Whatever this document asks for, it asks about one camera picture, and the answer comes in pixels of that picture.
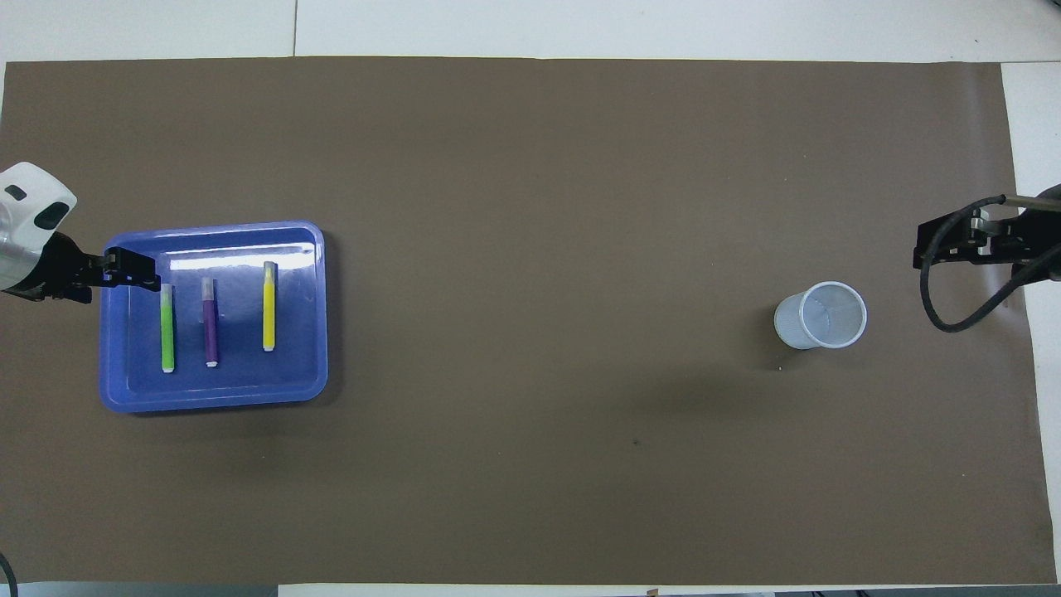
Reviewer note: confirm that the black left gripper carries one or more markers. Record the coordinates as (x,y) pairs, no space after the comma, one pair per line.
(58,269)

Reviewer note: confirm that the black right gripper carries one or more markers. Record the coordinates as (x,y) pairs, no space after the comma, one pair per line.
(1040,236)

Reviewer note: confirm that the green pen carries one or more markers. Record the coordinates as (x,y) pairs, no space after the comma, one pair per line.
(167,332)

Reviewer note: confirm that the purple pen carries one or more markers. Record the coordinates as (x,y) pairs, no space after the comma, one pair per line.
(210,332)

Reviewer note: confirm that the yellow pen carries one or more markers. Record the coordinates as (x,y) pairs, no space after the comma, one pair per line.
(269,311)

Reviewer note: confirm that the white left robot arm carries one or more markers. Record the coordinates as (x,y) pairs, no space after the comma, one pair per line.
(25,215)

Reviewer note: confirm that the blue plastic tray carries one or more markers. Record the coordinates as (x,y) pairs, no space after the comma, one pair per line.
(249,381)

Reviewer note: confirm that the translucent plastic cup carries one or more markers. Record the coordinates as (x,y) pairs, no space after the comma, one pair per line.
(792,323)

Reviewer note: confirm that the brown table mat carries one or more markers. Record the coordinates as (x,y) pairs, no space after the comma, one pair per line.
(530,207)

